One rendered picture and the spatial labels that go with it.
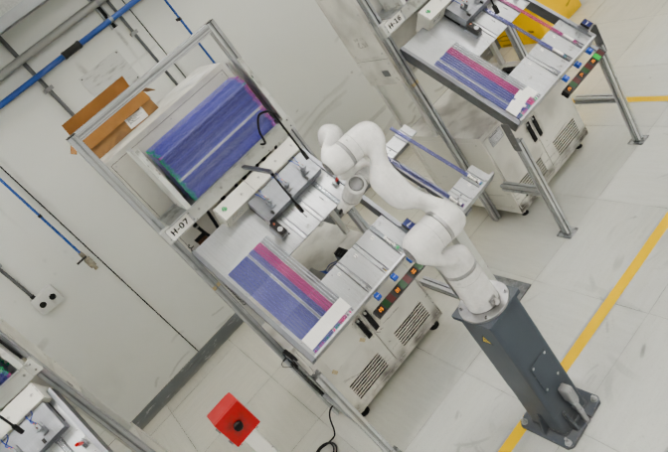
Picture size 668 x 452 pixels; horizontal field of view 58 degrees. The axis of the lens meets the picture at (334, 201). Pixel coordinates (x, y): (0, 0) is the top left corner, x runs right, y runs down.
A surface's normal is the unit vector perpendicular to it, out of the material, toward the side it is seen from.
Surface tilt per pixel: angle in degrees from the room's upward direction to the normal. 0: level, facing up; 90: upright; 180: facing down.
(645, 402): 0
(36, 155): 90
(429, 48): 44
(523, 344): 90
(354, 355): 90
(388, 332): 90
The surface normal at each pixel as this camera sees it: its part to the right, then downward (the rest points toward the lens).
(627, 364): -0.55, -0.71
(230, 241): -0.03, -0.42
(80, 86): 0.51, 0.12
